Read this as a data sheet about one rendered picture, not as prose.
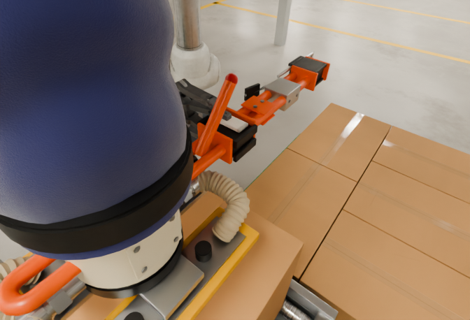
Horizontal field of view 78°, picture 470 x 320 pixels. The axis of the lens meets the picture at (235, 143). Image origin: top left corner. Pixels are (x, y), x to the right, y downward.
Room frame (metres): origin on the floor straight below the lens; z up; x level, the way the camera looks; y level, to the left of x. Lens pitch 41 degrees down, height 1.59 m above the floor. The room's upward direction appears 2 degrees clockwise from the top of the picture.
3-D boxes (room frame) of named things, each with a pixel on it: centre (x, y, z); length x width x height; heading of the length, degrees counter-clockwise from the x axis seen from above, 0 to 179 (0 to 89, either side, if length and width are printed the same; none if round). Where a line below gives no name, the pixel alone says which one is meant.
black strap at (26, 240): (0.25, 0.17, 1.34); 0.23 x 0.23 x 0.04
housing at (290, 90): (0.62, -0.11, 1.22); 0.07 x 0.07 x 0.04; 54
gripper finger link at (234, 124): (0.46, 0.01, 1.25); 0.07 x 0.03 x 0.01; 54
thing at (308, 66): (0.73, -0.20, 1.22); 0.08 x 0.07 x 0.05; 144
